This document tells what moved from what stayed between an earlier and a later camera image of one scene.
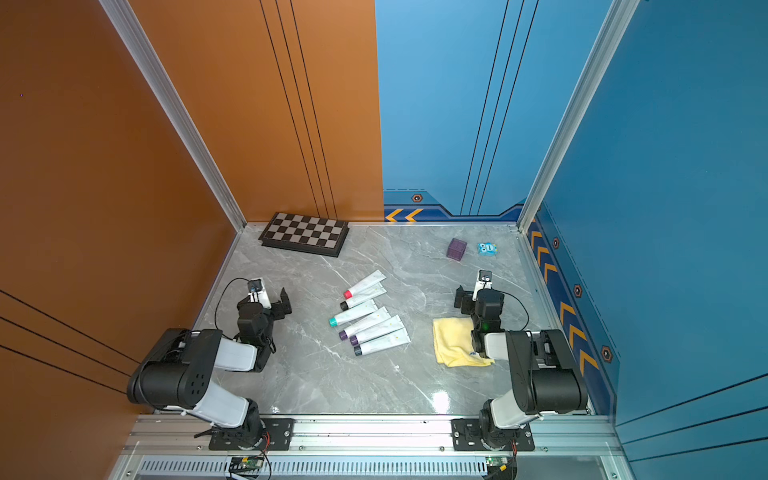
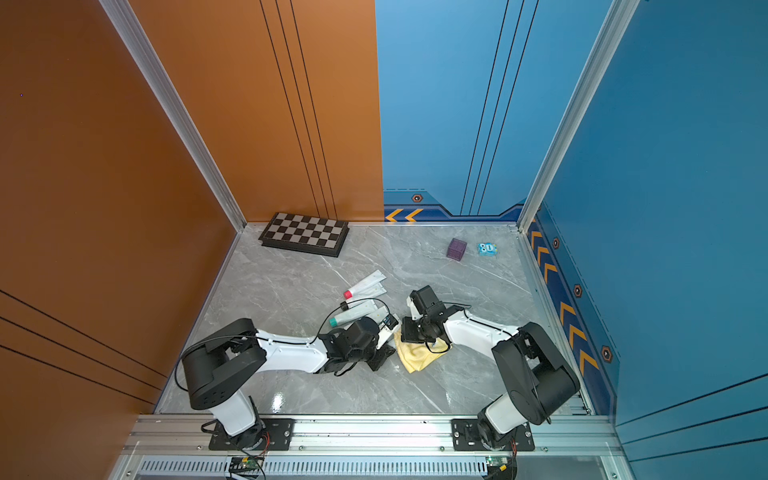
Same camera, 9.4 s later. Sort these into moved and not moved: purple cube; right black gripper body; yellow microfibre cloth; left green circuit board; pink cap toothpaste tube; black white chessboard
Moved: right black gripper body; yellow microfibre cloth
Not moved: purple cube; black white chessboard; left green circuit board; pink cap toothpaste tube
